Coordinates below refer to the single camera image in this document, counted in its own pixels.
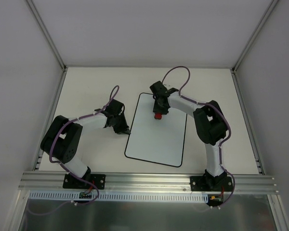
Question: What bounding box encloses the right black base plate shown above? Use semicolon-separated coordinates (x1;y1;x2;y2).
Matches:
190;175;234;192

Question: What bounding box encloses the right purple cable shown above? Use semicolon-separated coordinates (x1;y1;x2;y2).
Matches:
161;66;236;211

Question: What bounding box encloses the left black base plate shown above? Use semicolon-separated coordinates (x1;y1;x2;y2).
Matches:
63;173;106;190

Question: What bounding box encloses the aluminium frame post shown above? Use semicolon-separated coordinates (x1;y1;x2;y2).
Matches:
231;0;280;73
25;0;66;71

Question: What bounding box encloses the red whiteboard eraser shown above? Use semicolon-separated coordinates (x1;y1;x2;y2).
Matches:
154;113;162;120

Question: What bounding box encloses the aluminium mounting rail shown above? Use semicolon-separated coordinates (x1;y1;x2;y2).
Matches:
18;171;279;195

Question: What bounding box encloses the white whiteboard black rim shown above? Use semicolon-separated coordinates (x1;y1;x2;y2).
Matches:
125;93;187;167

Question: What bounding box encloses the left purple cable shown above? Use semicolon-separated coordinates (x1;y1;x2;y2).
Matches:
26;85;120;216

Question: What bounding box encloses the left aluminium frame post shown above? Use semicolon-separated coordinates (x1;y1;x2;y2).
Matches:
25;0;66;71

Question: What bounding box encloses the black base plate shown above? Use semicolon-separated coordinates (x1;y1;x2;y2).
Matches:
63;173;106;190
190;175;234;192

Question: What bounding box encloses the right aluminium frame post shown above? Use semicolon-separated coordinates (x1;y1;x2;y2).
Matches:
231;0;280;73

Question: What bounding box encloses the white slotted cable duct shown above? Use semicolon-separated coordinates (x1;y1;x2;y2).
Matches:
28;191;209;204

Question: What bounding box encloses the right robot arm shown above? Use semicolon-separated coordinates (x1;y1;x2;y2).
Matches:
150;81;230;191

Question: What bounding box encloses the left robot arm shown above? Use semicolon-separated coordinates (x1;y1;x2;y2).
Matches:
40;100;131;188

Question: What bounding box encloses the purple cable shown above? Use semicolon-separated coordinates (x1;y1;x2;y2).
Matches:
161;66;236;211
26;85;120;216

